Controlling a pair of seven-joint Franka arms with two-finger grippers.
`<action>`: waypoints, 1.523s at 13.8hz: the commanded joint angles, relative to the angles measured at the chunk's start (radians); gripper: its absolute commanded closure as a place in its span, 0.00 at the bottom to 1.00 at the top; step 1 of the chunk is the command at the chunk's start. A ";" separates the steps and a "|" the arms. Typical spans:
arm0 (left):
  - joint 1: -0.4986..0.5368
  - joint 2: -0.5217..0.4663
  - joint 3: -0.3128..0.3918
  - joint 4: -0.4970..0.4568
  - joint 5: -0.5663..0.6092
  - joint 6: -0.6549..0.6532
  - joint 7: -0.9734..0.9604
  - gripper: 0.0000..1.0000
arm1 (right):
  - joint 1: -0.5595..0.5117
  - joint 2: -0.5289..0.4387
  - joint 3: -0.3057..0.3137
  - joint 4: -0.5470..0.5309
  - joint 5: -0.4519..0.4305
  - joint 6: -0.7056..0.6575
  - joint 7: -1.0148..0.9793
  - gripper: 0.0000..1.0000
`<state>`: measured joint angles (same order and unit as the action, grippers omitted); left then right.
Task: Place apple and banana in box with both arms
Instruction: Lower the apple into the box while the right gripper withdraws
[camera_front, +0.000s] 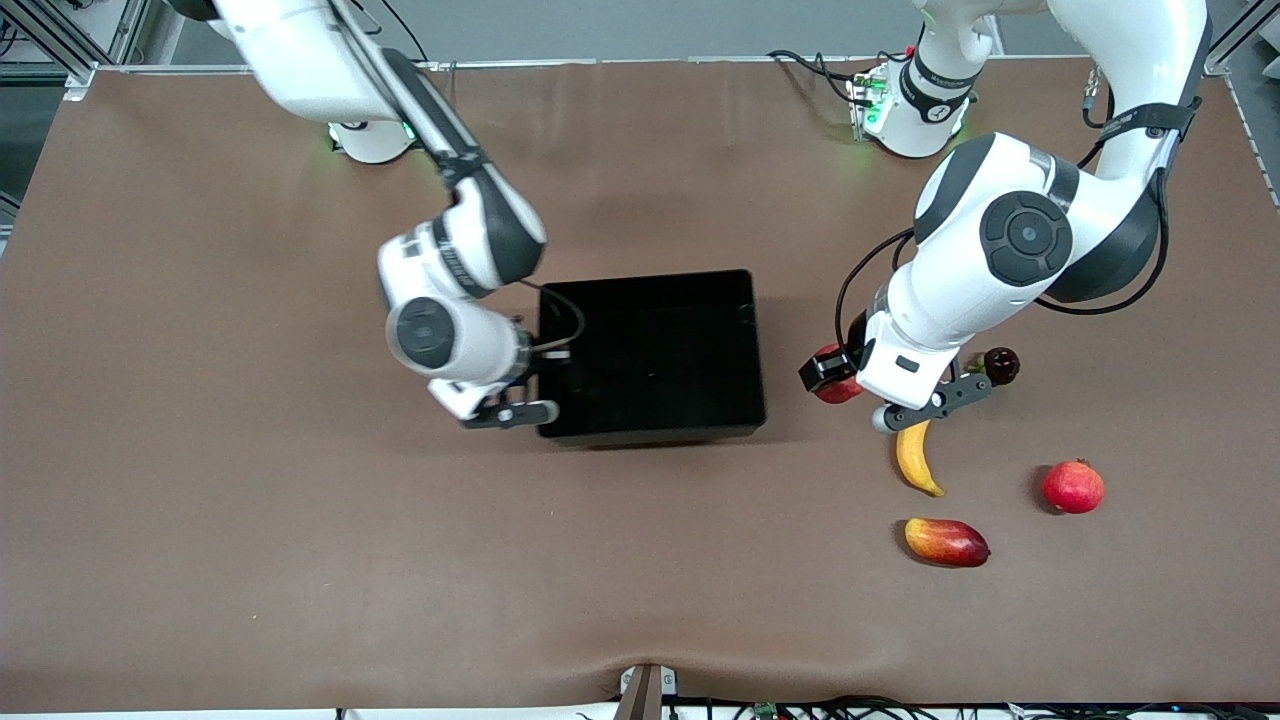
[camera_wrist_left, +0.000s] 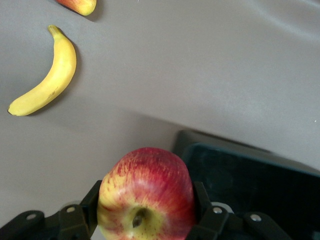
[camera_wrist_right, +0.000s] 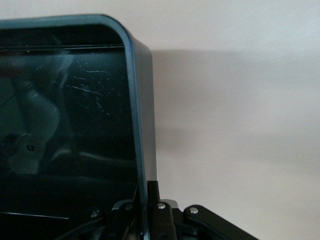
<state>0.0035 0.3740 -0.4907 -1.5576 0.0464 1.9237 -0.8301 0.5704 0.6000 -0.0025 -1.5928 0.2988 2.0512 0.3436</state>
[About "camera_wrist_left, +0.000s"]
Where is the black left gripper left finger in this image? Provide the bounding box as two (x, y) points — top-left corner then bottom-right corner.
(0, 179), (103, 240)

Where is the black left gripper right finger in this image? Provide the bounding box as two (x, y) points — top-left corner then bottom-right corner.
(187, 181), (293, 240)

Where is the black rectangular plastic box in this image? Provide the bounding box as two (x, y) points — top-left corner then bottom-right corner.
(172, 129), (320, 240)

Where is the red yellow apple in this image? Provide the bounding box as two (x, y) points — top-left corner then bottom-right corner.
(96, 147), (197, 240)

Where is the yellow banana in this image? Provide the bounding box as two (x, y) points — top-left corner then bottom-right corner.
(7, 24), (78, 117)

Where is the red yellow mango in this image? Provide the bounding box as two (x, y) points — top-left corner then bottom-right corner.
(56, 0), (98, 17)

